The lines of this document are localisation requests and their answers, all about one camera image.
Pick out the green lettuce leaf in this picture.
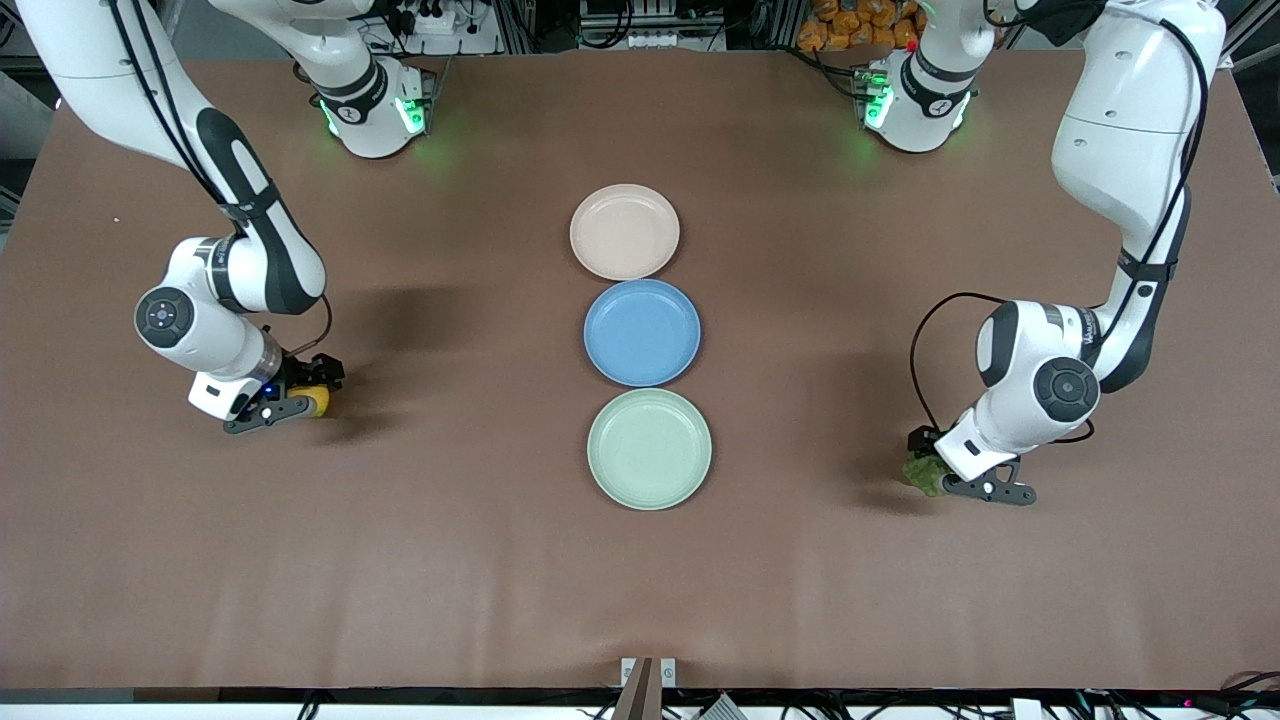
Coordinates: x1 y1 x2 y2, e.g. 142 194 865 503
902 450 951 498

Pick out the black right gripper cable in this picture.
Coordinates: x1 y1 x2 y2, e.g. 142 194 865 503
288 295 334 359

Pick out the brown camera mount post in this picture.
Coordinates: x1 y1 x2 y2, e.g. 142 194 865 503
620 657 677 720

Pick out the white power strip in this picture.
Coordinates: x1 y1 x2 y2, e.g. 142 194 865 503
395 5 501 56

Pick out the blue plate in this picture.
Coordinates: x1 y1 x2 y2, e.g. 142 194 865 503
584 279 702 388

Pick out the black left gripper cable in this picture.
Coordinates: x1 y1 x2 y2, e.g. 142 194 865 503
908 292 1007 433

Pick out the light green plate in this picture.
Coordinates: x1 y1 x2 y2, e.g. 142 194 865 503
587 388 713 511

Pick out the bag of orange fruit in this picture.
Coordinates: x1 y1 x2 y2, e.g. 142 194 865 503
797 0 921 53

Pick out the aluminium frame profile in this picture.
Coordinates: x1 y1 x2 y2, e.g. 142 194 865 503
1225 0 1280 73

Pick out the beige plate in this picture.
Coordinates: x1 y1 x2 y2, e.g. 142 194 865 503
570 184 681 282

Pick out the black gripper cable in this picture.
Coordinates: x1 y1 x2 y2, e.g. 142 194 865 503
908 292 1007 433
288 295 334 359

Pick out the black electronics box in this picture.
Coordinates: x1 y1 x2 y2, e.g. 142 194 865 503
580 0 726 51

